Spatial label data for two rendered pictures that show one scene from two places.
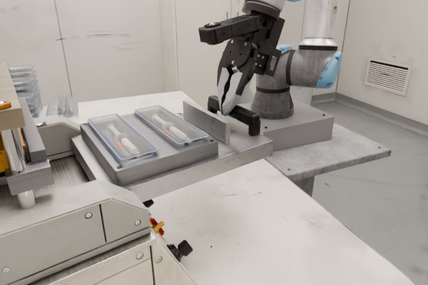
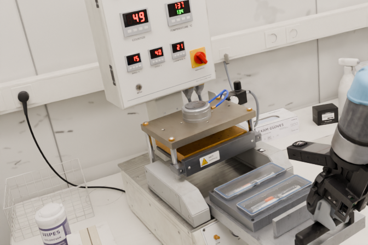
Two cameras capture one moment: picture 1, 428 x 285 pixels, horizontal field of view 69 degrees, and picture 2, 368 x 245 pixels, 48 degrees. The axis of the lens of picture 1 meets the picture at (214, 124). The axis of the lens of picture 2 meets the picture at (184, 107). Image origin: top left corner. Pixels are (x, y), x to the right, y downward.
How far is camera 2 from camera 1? 0.90 m
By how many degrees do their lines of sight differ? 88
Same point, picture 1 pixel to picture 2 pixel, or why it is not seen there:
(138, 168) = (216, 198)
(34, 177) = (174, 169)
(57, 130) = (265, 158)
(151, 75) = not seen: outside the picture
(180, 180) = (229, 225)
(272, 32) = (354, 180)
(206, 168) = (241, 231)
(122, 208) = (184, 204)
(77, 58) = not seen: outside the picture
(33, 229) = (165, 185)
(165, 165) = (226, 209)
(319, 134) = not seen: outside the picture
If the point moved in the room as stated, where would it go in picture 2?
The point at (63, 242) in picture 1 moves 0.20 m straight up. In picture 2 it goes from (171, 198) to (158, 126)
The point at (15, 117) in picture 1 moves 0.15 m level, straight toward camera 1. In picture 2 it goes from (170, 145) to (114, 167)
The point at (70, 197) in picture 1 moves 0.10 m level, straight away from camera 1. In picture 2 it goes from (182, 185) to (217, 172)
